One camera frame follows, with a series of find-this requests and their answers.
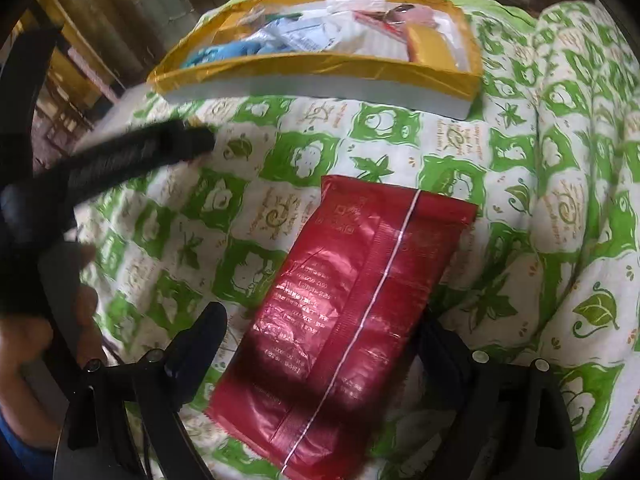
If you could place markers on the yellow block packet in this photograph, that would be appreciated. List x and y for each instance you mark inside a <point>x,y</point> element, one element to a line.
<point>425,45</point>

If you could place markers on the blue plush toy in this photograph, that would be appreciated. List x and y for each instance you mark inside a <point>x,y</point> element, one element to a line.
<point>225,52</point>

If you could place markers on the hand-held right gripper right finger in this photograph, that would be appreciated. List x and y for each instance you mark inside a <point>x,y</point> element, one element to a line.
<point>445,355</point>

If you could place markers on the white blue desiccant packet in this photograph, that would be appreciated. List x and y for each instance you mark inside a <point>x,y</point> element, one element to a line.
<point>300,35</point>

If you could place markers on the green printed blanket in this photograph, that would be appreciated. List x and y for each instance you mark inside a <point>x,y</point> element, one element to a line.
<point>550,210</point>

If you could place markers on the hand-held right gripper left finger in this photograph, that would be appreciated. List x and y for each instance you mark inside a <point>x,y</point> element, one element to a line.
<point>200,345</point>

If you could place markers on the person's left forearm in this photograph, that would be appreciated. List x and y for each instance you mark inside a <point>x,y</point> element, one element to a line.
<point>9,445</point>

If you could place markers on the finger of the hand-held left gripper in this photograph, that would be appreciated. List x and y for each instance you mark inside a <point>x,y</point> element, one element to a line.
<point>150,147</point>

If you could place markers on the person's left hand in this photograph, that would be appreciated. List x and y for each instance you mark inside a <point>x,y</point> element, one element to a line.
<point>30,350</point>

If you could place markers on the gold cardboard box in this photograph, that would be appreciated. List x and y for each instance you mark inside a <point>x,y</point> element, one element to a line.
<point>310,67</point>

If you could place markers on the clear packet with red label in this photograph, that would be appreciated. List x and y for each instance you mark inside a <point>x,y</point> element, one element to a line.
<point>375,17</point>

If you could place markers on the pink soft item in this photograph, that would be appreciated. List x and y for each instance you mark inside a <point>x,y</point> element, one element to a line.
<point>415,15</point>

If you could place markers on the red foil packet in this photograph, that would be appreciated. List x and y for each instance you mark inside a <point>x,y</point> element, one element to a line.
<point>340,310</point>

